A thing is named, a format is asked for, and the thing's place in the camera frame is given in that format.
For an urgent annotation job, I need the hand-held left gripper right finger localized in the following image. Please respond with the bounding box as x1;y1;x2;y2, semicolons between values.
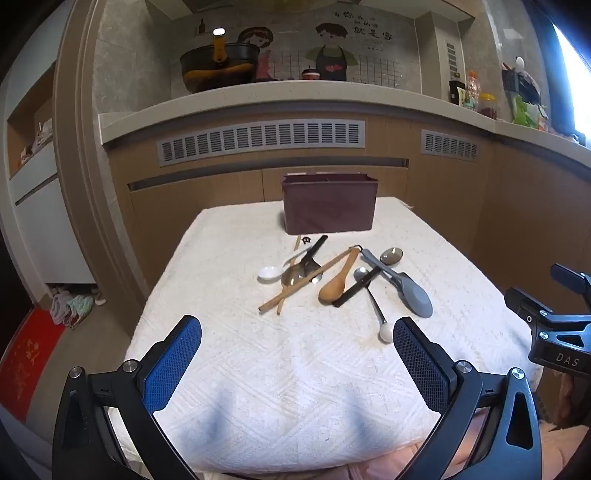
392;316;544;480

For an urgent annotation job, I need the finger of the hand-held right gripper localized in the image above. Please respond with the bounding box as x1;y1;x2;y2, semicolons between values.
503;287;557;326
550;263;591;295

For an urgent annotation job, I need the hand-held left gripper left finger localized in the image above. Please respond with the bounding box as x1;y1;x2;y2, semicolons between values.
52;315;203;480

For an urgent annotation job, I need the metal spoon with white knob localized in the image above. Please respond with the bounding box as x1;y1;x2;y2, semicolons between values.
353;267;393;343

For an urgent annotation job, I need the grey silicone spatula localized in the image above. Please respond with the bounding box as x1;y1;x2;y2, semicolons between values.
360;248;434;319

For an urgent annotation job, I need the black-handled metal spoon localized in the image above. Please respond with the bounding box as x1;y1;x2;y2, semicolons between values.
332;247;404;308

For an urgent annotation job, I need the wooden spoon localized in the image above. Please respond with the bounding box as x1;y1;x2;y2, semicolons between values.
318;248;360;304

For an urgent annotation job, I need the wooden chopstick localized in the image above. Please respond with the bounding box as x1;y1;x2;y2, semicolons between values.
259;247;361;314
276;236;301;316

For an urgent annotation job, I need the white ceramic spoon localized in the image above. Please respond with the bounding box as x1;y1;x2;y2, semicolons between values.
257;251;306;284

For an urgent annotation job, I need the maroon utensil holder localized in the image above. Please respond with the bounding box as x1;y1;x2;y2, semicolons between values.
281;172;378;236

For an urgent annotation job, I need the person's right hand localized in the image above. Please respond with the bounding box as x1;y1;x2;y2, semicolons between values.
556;371;591;428

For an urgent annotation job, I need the white textured towel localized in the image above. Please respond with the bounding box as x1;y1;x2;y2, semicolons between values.
124;196;540;476

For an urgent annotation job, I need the pile of cloths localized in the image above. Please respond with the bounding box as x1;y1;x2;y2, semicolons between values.
49;285;107;330

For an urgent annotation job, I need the red floor mat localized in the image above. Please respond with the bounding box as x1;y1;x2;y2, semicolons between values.
0;308;63;414

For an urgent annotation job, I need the green bag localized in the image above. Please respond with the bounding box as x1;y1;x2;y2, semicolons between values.
512;95;548;129

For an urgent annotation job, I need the short grey vent grille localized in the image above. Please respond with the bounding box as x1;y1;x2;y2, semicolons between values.
420;130;481;162

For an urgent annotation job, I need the yellow-lidded jar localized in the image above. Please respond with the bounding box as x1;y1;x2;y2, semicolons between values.
476;93;498;121

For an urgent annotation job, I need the orange-capped bottle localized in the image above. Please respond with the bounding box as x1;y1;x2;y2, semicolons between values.
464;70;479;110

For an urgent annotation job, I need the white shelf unit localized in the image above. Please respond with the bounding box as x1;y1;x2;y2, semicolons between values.
0;0;98;296

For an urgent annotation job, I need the black and orange pot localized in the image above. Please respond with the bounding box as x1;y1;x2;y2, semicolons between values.
179;28;262;92

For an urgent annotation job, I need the cartoon wall poster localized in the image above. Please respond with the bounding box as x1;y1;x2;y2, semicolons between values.
231;4;419;88

